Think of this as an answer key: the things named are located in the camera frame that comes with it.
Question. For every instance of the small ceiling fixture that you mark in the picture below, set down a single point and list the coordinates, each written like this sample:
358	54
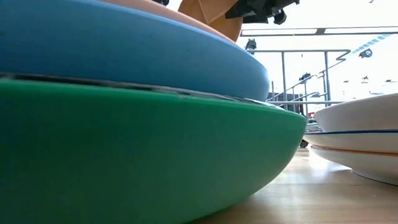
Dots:
365	79

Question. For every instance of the white plate red rim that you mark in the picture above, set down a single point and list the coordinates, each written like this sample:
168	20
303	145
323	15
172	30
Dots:
373	168

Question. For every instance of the round dark ceiling lamp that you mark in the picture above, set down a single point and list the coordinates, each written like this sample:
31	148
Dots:
365	53

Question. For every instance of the red box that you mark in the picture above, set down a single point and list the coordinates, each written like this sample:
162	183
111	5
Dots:
311	117

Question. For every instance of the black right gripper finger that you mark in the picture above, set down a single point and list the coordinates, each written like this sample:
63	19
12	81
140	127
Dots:
239	12
255	19

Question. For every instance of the dark ceiling rail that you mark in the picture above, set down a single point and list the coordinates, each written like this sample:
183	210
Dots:
321	31

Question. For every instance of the blue dashed ceiling strip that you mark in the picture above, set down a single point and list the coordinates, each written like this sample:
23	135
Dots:
373	42

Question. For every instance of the green plate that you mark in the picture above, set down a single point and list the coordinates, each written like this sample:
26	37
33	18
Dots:
124	155

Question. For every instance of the beige plate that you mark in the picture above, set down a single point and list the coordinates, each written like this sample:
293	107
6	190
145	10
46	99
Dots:
360	115

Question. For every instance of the dark hanging camera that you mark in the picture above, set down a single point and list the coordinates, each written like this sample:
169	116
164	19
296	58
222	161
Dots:
250	45

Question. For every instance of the pink plate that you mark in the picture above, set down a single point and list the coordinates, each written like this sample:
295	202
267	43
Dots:
140	3

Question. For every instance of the blue striped white plate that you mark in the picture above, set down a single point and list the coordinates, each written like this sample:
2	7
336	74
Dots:
357	140

